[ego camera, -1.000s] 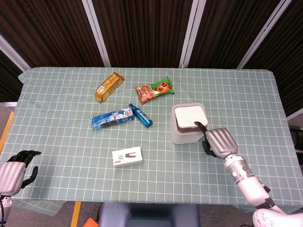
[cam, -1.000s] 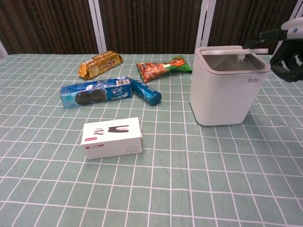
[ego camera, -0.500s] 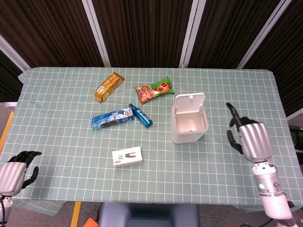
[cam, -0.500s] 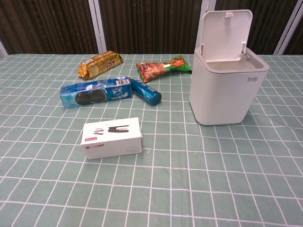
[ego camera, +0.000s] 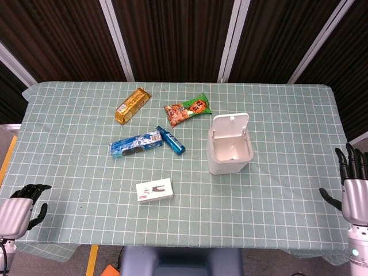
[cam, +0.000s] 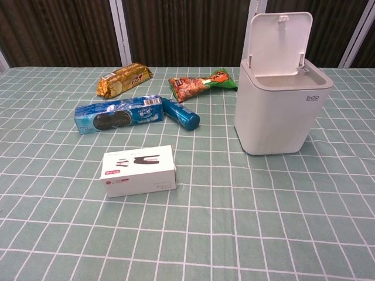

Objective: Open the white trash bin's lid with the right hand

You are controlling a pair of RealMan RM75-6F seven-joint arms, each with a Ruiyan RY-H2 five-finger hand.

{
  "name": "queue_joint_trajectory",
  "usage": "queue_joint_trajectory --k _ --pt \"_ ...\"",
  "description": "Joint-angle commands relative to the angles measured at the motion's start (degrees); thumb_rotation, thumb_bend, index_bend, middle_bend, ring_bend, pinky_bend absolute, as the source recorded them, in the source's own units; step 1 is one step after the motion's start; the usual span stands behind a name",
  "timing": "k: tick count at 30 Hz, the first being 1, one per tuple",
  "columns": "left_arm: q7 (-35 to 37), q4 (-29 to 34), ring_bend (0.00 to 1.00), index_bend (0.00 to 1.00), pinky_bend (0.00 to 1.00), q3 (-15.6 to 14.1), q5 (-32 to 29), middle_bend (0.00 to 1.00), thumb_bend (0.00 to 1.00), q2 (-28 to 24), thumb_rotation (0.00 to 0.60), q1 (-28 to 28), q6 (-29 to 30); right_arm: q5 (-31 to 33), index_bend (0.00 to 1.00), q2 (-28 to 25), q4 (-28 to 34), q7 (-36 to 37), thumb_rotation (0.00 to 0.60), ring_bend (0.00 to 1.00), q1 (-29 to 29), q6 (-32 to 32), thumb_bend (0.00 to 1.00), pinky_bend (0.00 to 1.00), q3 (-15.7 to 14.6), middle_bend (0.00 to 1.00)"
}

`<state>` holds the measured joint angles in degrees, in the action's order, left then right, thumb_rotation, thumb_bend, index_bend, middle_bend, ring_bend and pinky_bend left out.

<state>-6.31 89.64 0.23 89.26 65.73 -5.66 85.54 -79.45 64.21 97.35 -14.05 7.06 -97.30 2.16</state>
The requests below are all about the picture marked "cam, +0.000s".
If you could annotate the blue cookie pack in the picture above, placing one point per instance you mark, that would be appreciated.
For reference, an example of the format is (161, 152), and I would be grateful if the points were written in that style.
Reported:
(117, 114)

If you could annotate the small white box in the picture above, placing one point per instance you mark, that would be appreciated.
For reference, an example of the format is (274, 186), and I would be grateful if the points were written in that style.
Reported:
(137, 171)

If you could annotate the blue cylindrical bottle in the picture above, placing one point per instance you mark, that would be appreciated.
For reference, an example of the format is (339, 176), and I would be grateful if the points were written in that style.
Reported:
(180, 115)

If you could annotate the white square container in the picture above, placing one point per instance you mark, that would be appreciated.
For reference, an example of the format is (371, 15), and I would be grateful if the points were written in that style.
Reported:
(281, 96)

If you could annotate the gold foil biscuit pack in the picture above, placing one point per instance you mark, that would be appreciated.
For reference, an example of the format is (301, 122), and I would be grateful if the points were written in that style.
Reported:
(124, 79)

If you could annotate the green checkered tablecloth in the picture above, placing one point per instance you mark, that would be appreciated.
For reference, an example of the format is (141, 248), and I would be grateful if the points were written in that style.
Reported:
(187, 205)

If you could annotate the green orange snack bag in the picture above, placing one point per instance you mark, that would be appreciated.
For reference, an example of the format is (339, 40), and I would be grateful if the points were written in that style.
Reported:
(202, 83)

